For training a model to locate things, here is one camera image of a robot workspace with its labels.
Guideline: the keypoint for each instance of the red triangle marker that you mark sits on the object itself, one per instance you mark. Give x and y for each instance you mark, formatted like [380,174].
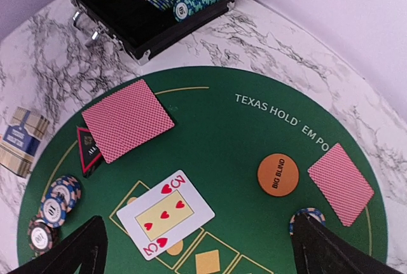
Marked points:
[89,152]

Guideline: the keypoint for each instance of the white blue chips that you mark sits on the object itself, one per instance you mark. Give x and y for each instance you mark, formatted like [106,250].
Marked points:
[61,198]

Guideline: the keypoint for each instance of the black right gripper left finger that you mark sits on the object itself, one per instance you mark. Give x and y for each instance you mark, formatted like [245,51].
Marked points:
[84,250]

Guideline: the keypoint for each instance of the blue gold card box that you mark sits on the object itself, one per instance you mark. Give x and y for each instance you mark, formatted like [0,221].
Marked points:
[21,140]

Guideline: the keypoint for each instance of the red card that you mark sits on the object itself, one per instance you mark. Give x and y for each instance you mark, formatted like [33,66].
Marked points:
[342,184]
[126,119]

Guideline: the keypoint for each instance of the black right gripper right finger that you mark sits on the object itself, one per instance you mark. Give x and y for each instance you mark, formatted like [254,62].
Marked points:
[318,250]

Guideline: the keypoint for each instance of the black poker chip case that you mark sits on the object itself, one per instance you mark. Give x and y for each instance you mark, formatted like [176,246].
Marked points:
[142,30]

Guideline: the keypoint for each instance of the three of hearts card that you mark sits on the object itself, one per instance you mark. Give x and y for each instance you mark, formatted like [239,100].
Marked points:
[164,215]

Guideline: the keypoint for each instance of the round green poker mat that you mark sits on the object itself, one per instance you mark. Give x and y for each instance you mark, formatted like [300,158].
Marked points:
[226,122]

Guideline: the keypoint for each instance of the orange dealer button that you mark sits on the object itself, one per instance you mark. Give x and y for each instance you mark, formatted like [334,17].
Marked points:
[278,175]

